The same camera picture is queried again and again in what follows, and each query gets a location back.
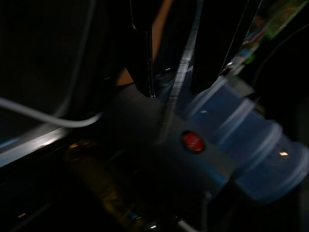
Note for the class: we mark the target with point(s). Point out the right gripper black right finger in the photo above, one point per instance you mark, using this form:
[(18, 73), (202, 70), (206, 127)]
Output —
[(214, 43)]

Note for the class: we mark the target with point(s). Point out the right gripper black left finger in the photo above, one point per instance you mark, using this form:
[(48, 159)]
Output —
[(138, 48)]

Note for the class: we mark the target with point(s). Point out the steel cutlery piece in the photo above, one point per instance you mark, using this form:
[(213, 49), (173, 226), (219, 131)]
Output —
[(184, 60)]

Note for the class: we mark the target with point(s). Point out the colourful printed packet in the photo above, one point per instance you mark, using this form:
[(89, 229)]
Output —
[(265, 26)]

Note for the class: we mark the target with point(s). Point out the grey cylinder with red badge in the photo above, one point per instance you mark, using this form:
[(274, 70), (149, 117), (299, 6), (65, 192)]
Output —
[(149, 120)]

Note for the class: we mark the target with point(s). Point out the stainless steel sink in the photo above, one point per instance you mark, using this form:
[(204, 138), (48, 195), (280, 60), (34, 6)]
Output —
[(29, 60)]

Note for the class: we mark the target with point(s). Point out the yellow oil bottle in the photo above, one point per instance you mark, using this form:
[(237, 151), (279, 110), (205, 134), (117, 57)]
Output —
[(96, 174)]

